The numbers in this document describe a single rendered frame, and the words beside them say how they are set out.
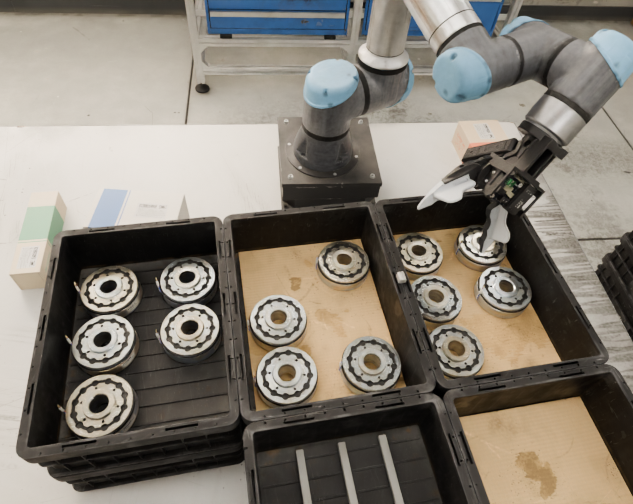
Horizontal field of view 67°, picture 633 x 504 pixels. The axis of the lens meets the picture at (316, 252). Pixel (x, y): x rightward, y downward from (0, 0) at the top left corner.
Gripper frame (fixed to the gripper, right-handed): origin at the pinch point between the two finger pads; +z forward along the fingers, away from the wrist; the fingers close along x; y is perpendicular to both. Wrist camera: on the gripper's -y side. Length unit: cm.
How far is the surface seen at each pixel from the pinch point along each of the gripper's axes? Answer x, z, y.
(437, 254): 11.3, 7.0, -13.5
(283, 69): -6, 8, -211
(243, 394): -18.3, 34.5, 14.7
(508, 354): 24.5, 11.6, 5.1
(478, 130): 27, -20, -61
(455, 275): 16.6, 8.2, -11.4
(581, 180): 138, -39, -141
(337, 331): -2.3, 27.1, -2.1
